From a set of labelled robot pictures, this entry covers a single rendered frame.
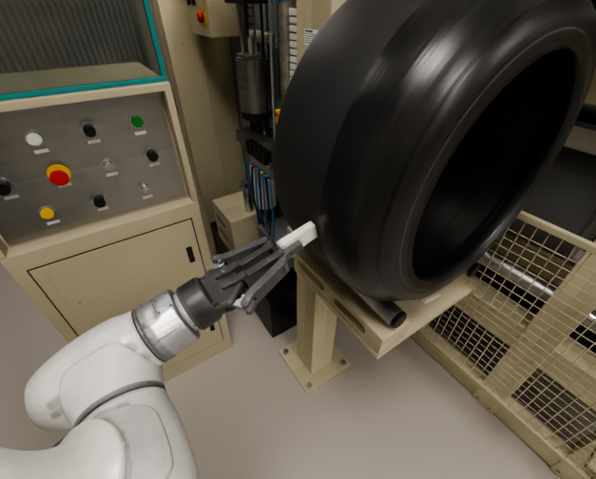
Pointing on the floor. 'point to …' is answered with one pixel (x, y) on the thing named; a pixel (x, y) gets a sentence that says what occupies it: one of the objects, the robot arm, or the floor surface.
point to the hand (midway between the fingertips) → (298, 239)
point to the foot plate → (316, 371)
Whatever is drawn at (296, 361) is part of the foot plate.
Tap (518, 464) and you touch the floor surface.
